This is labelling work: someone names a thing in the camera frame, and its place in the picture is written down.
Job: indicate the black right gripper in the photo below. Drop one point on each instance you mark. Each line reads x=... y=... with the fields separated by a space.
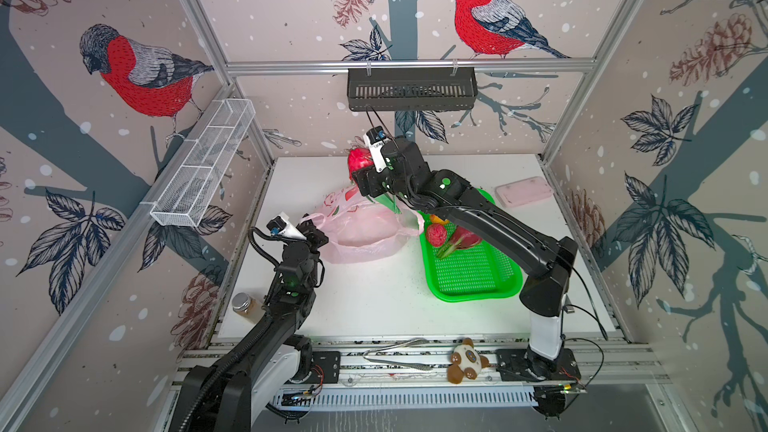
x=371 y=179

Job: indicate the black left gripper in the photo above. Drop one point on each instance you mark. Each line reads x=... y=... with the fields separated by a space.
x=309 y=232

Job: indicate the pink plastic bag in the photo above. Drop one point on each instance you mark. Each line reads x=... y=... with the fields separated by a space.
x=360 y=229

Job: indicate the orange fruit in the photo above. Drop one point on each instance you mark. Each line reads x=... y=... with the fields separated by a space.
x=437 y=220

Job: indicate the red fruit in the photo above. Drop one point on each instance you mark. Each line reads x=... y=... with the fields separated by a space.
x=436 y=235

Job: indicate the green plastic basket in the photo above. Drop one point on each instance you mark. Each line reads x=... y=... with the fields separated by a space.
x=475 y=274

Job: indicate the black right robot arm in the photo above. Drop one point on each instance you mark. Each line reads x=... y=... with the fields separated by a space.
x=548 y=262

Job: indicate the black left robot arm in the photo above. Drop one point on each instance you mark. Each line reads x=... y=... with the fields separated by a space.
x=230 y=394

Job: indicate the small glass jar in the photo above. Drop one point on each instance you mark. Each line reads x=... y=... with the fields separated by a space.
x=247 y=307

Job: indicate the metal tongs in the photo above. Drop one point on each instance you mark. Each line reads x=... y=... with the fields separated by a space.
x=399 y=355

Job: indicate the brown white plush toy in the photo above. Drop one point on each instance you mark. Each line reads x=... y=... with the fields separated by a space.
x=466 y=363

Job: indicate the black hanging wall basket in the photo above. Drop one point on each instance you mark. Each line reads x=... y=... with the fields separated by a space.
x=412 y=89

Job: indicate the white wire mesh shelf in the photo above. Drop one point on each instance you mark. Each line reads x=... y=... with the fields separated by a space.
x=193 y=185

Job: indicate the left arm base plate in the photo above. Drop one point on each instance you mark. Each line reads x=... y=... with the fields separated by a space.
x=325 y=368

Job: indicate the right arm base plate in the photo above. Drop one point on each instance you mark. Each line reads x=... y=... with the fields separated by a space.
x=523 y=365

